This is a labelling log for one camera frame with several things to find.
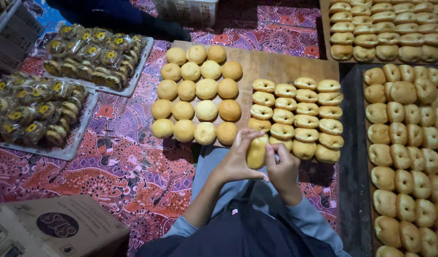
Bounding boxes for grey plastic crate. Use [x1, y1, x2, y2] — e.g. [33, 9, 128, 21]
[0, 0, 45, 74]

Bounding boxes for dark tray with buns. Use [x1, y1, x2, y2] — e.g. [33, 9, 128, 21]
[338, 64, 438, 257]

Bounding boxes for white tray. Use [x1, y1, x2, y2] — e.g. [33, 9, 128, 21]
[0, 77, 99, 161]
[41, 36, 155, 98]

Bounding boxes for brown cardboard box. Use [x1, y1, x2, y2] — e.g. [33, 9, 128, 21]
[0, 194, 130, 257]

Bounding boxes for white plastic basket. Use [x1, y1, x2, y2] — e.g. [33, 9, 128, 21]
[151, 0, 219, 27]

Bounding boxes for rows of slit buns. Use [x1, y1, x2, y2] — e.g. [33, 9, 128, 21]
[248, 77, 344, 165]

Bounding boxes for purple patterned mat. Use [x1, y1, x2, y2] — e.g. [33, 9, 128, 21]
[0, 0, 341, 257]

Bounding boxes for person's dark garment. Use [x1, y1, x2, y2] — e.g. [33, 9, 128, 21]
[135, 199, 337, 257]

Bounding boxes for group of round whole buns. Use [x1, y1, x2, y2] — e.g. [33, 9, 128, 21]
[151, 44, 243, 146]

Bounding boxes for wooden board with buns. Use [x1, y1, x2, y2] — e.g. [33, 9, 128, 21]
[320, 0, 438, 65]

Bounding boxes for person's left hand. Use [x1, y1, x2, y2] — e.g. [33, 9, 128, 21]
[213, 128, 270, 190]

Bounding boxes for person's right hand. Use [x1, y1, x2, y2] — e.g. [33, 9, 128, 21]
[265, 143, 302, 200]

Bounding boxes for pile of wrapped buns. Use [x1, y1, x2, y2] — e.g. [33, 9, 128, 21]
[0, 73, 88, 146]
[44, 24, 147, 90]

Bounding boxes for yellow bun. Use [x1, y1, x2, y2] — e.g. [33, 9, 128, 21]
[246, 135, 270, 170]

